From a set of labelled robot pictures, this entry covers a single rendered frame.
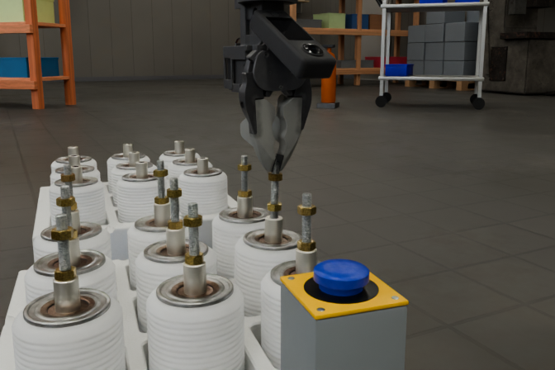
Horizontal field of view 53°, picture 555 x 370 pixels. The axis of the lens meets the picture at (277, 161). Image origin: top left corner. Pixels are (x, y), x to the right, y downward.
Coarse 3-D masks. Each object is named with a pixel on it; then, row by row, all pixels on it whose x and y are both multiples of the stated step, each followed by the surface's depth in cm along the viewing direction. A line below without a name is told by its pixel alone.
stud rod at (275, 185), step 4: (276, 164) 68; (276, 168) 68; (272, 172) 68; (276, 172) 68; (272, 184) 68; (276, 184) 68; (272, 188) 68; (276, 188) 68; (272, 192) 68; (276, 192) 68; (272, 196) 68; (276, 196) 68; (272, 200) 69; (276, 200) 68; (272, 212) 69; (276, 212) 69; (272, 216) 69; (276, 216) 69
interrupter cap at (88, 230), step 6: (84, 222) 76; (90, 222) 76; (48, 228) 74; (84, 228) 75; (90, 228) 74; (96, 228) 74; (42, 234) 71; (48, 234) 72; (78, 234) 73; (84, 234) 72; (90, 234) 71; (96, 234) 72; (48, 240) 70; (54, 240) 70
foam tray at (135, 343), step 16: (128, 272) 81; (16, 288) 73; (128, 288) 73; (16, 304) 68; (128, 304) 68; (128, 320) 64; (256, 320) 64; (128, 336) 60; (144, 336) 60; (256, 336) 64; (0, 352) 57; (128, 352) 57; (144, 352) 59; (256, 352) 57; (0, 368) 54; (128, 368) 55; (144, 368) 54; (256, 368) 54; (272, 368) 54
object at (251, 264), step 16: (240, 240) 70; (240, 256) 67; (256, 256) 66; (272, 256) 65; (288, 256) 66; (240, 272) 68; (256, 272) 66; (240, 288) 68; (256, 288) 66; (256, 304) 67
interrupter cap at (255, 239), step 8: (248, 232) 71; (256, 232) 72; (264, 232) 72; (288, 232) 72; (248, 240) 68; (256, 240) 69; (288, 240) 69; (296, 240) 69; (256, 248) 67; (264, 248) 66; (272, 248) 66; (280, 248) 66; (288, 248) 67
